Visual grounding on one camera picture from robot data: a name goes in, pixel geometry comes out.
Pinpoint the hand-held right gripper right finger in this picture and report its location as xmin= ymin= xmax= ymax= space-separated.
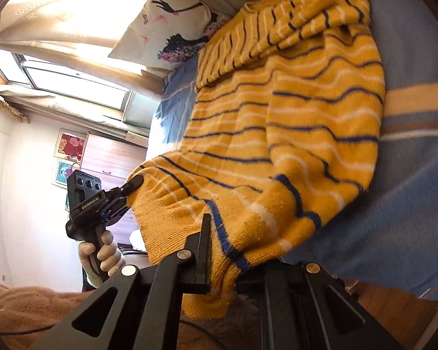
xmin=237 ymin=259 xmax=404 ymax=350

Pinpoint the person's left hand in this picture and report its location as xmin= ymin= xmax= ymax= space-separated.
xmin=78 ymin=230 xmax=126 ymax=278

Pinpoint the blue bed sheet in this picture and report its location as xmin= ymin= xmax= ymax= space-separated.
xmin=155 ymin=0 xmax=438 ymax=301

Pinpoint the teal picture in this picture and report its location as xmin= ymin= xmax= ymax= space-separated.
xmin=51 ymin=158 xmax=81 ymax=187

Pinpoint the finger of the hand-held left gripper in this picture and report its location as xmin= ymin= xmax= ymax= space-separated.
xmin=103 ymin=203 xmax=131 ymax=229
xmin=106 ymin=175 xmax=145 ymax=205

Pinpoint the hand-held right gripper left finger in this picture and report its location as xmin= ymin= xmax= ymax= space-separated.
xmin=27 ymin=213 xmax=212 ymax=350

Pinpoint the window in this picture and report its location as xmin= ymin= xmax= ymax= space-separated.
xmin=0 ymin=45 xmax=136 ymax=118

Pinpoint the bird print pillow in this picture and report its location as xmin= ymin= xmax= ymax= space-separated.
xmin=107 ymin=0 xmax=238 ymax=72

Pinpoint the yellow striped sweater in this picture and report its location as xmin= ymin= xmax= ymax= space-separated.
xmin=126 ymin=0 xmax=387 ymax=319

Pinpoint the wooden cabinet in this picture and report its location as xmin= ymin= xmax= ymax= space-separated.
xmin=78 ymin=131 xmax=151 ymax=235

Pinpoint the red rose picture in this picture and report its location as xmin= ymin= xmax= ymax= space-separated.
xmin=54 ymin=128 xmax=89 ymax=162

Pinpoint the brown fluffy blanket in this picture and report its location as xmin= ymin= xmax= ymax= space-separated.
xmin=0 ymin=282 xmax=241 ymax=350

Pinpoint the beige curtain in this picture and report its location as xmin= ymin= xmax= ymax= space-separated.
xmin=0 ymin=0 xmax=190 ymax=103

